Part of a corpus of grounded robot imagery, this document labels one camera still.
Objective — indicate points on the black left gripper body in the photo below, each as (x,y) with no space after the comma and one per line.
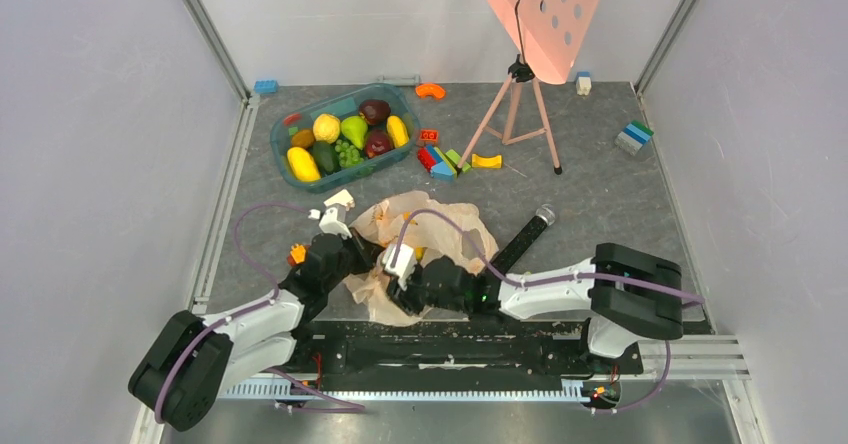
(354,259)

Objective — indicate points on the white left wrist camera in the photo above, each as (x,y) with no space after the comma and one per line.
(332,221)

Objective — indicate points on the white toy brick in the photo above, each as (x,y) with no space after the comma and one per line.
(583,83)

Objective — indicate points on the dark red fake fruit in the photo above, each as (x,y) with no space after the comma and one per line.
(374,111)

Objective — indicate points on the cream toy brick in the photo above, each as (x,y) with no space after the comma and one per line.
(342,198)

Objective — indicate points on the dark red fake apple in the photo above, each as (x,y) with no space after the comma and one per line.
(377,142)

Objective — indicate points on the red curved toy brick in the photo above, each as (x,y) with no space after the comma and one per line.
(292,118)

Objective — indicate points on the lime green toy brick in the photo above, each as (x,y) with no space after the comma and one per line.
(454,159)

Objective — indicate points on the dark green fake avocado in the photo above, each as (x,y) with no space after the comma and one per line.
(326,158)

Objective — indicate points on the orange curved toy brick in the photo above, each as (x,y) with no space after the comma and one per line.
(430,91)

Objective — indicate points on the brown fake kiwi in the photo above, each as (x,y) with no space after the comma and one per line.
(303,138)

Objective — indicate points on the orange red toy brick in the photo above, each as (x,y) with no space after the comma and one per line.
(297,255)

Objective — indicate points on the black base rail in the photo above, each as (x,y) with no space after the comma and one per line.
(432,356)

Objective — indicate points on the stacked grey blue green bricks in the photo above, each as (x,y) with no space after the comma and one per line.
(633,137)

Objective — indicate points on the yellow fake lemon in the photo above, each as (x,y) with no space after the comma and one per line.
(326,128)

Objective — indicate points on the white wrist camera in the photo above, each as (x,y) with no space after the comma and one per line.
(332,221)
(399,262)

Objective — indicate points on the teal plastic basket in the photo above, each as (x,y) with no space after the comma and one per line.
(343,106)

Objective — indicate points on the green fake grapes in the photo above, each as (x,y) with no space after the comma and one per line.
(348,154)

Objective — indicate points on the red orange round brick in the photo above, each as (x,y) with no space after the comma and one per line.
(428,137)

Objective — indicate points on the blue toy brick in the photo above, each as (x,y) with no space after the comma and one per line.
(266,86)

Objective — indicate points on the small yellow fake mango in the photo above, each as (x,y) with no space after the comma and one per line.
(397,131)

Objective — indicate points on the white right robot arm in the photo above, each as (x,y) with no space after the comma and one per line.
(631,294)

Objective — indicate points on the green fake pear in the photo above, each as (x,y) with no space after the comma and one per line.
(354,129)

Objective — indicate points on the large yellow fake mango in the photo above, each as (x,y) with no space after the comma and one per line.
(303,165)

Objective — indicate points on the pink perforated board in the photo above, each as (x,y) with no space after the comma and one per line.
(549,33)

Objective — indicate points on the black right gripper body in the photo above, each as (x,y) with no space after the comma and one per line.
(407,291)

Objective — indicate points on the translucent banana print plastic bag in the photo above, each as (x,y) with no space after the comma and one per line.
(381,224)

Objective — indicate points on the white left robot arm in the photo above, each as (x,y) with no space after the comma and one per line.
(194,359)

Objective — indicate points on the red blue green brick stack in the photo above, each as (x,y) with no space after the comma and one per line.
(437,165)

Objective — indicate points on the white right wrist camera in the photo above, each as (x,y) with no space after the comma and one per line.
(399,262)

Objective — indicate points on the yellow arch toy brick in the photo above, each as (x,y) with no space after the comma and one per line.
(486,162)

